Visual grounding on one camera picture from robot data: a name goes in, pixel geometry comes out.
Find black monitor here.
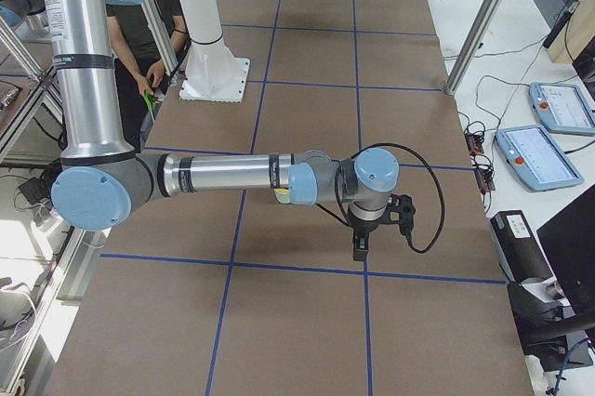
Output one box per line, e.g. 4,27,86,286
537,186,594,313

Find teach pendant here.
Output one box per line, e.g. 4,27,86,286
496,125,584,191
529,83,594,136

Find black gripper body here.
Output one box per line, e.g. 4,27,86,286
348,210,390,241

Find person in dark shirt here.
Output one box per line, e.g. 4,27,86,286
106,0,186,152

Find black computer box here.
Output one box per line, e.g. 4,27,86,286
490,210,552,284

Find far teach pendant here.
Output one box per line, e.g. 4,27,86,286
529,83,594,136

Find red circuit board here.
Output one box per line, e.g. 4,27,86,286
465,133,484,155

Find near teach pendant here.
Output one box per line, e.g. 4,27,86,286
496,125,584,191

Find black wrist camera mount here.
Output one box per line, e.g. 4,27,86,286
387,194,416,236

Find yellow plastic cup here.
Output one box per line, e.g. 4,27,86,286
273,188,291,204

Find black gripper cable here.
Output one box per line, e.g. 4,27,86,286
343,142,448,256

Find white pedestal column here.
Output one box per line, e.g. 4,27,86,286
179,0,250,103

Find aluminium frame post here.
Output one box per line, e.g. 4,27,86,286
444,0,502,96

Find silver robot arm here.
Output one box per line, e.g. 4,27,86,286
45,0,415,261

